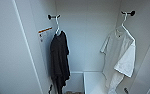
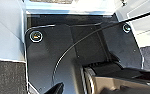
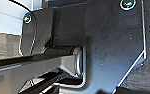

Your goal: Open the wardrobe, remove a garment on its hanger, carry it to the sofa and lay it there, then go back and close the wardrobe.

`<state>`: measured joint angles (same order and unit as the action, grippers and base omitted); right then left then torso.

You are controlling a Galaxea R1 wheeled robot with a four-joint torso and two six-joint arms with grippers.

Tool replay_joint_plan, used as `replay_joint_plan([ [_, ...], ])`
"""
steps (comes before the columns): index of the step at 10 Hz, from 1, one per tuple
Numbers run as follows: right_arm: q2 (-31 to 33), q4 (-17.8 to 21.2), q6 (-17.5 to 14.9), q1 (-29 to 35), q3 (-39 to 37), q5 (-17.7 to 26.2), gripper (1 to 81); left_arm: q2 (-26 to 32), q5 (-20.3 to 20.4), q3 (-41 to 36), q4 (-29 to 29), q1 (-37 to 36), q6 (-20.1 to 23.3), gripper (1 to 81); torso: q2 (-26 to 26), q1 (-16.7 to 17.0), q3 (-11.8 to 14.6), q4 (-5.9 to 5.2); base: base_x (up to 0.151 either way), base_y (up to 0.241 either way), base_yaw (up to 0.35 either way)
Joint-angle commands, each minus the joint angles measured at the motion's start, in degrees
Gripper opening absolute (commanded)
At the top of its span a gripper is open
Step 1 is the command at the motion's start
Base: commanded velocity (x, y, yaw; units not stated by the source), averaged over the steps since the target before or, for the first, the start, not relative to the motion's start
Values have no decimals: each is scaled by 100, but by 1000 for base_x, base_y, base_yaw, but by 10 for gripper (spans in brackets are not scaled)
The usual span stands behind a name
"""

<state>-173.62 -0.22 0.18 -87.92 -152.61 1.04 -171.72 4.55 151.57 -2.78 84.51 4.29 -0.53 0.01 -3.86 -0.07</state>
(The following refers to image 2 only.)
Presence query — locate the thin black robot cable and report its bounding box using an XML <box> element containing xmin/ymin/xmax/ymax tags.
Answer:
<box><xmin>51</xmin><ymin>8</ymin><xmax>150</xmax><ymax>88</ymax></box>

